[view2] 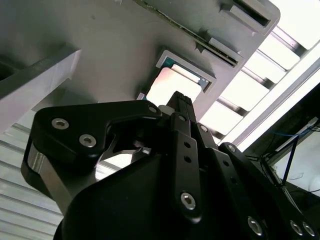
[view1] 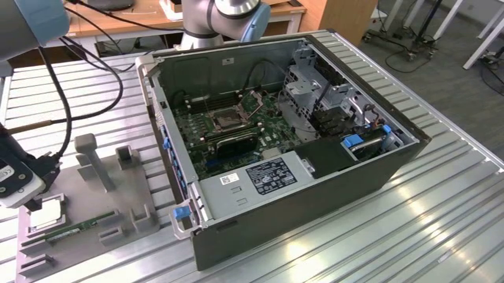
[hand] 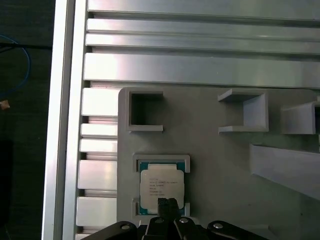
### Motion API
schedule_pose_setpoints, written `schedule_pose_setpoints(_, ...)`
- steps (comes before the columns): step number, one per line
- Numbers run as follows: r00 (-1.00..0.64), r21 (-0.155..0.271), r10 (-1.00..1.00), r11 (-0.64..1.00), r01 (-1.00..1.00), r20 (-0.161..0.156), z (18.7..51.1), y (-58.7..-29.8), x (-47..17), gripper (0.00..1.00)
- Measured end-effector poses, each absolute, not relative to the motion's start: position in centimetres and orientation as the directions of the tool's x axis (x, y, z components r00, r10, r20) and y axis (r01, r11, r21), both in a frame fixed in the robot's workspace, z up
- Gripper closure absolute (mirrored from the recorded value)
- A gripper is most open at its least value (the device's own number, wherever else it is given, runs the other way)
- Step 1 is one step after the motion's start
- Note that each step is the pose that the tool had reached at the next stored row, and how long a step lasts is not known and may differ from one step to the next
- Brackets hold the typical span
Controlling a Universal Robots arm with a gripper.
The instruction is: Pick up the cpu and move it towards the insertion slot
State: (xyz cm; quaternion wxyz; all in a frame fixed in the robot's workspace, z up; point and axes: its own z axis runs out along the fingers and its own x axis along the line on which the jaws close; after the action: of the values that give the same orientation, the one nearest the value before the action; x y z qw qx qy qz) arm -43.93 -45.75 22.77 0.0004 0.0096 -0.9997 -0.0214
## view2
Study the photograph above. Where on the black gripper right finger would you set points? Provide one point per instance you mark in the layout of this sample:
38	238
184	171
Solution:
240	180

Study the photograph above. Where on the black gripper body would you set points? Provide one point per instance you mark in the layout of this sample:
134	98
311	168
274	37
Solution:
130	200

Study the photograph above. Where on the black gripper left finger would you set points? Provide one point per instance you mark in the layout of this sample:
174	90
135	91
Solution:
75	125

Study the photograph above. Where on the silver CPU green board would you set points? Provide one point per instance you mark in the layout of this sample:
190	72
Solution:
170	82

